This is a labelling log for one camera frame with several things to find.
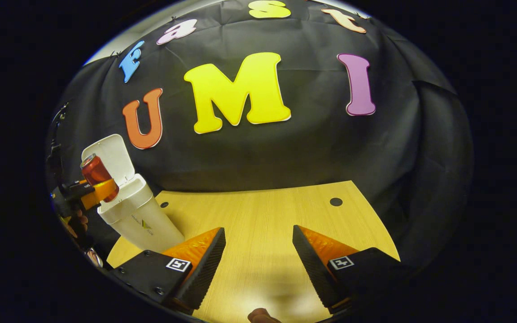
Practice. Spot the white desktop garbage bin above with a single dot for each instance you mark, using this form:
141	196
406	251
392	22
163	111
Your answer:
142	215

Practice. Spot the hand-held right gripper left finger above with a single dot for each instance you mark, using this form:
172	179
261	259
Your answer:
204	269

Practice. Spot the red pop can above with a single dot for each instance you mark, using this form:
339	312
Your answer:
94	172

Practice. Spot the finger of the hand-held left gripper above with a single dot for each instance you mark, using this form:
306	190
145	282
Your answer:
106	188
81	182

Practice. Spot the black backdrop cloth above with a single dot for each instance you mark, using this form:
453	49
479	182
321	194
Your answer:
312	148

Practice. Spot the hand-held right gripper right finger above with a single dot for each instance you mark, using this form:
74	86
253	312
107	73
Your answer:
312	269

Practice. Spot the wooden desktop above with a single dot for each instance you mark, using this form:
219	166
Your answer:
258	215

